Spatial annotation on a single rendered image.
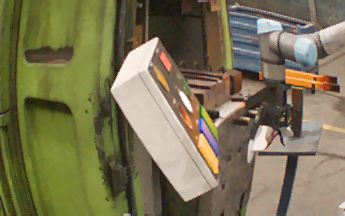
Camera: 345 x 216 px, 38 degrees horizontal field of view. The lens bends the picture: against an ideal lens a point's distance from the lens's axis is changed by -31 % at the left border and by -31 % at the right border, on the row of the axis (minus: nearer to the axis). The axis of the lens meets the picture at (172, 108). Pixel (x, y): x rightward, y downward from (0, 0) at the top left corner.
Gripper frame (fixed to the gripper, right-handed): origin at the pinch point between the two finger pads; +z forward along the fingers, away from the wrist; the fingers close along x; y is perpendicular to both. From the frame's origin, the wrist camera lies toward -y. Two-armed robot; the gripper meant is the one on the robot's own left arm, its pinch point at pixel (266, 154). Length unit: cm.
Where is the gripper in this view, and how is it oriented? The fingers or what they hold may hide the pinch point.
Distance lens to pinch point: 157.9
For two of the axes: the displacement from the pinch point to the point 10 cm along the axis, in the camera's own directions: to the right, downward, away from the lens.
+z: 0.2, 9.6, 2.9
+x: 8.0, -1.9, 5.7
